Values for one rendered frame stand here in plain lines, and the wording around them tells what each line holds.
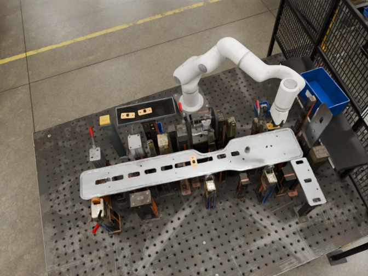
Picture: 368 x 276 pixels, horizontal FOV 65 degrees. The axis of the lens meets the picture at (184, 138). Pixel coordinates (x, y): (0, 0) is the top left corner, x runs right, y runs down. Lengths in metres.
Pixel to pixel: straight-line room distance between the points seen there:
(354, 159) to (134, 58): 2.83
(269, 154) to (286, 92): 0.57
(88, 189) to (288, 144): 1.26
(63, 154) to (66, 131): 0.21
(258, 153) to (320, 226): 0.62
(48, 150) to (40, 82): 1.72
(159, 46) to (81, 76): 1.07
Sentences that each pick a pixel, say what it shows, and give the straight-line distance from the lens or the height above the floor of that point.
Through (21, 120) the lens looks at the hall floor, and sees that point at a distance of 3.79.
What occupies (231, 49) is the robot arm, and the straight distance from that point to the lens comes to 1.46.
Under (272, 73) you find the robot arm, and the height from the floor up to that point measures 1.56.
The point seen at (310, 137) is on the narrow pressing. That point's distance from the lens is 1.93.
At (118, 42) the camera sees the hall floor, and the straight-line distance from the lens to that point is 4.15.
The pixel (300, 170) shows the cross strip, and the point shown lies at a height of 1.00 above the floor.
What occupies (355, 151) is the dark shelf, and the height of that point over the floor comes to 1.03.
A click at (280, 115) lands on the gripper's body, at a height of 1.41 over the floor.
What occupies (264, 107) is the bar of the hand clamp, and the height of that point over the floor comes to 1.20.
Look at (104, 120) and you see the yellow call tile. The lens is 1.85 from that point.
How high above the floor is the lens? 2.60
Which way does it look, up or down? 59 degrees down
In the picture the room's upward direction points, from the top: 7 degrees counter-clockwise
